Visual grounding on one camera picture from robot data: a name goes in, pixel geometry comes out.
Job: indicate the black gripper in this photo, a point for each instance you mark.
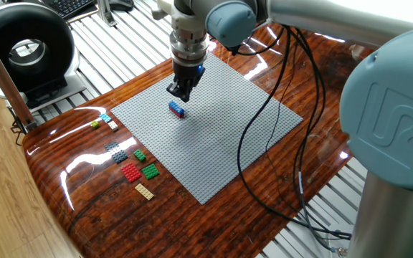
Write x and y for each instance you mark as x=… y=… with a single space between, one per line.
x=186 y=77

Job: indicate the blue long Lego brick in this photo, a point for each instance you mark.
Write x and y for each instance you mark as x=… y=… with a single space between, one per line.
x=176 y=107

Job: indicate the red long Lego brick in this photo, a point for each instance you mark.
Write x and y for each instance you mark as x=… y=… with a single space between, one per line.
x=176 y=114

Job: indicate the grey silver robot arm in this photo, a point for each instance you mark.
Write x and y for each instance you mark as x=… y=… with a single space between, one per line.
x=389 y=114

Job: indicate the grey Lego baseplate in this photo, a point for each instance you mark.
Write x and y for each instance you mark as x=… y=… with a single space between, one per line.
x=206 y=143

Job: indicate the white small Lego brick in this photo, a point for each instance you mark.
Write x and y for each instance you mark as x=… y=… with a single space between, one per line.
x=113 y=125

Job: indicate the light blue small Lego brick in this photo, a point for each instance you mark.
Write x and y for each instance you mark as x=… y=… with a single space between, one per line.
x=105 y=117

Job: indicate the green square Lego plate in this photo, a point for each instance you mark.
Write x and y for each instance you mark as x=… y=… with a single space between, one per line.
x=150 y=171

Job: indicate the dark grey Lego plate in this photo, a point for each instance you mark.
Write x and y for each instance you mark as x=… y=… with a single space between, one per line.
x=116 y=152

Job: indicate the lime green small Lego brick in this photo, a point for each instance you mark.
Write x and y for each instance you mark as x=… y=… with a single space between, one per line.
x=94 y=124

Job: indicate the red Lego plate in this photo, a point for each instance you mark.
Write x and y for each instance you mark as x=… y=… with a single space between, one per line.
x=131 y=172

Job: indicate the tan Lego plate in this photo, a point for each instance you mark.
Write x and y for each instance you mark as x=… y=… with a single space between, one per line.
x=144 y=191

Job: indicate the black computer mouse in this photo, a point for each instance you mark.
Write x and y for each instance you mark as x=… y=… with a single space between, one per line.
x=120 y=5

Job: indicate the black keyboard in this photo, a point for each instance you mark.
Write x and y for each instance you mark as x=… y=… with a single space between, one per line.
x=70 y=7

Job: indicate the glossy wood-grain table mat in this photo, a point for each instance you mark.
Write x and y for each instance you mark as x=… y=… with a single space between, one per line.
x=192 y=229

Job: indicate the brown wooden pole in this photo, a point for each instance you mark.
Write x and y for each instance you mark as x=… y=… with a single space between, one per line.
x=2 y=79

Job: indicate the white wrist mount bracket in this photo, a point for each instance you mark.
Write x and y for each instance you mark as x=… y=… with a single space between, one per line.
x=185 y=19

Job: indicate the aluminium bracket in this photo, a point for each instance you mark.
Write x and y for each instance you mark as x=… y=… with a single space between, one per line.
x=106 y=14

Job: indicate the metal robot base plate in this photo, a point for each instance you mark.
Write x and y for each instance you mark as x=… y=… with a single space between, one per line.
x=337 y=247

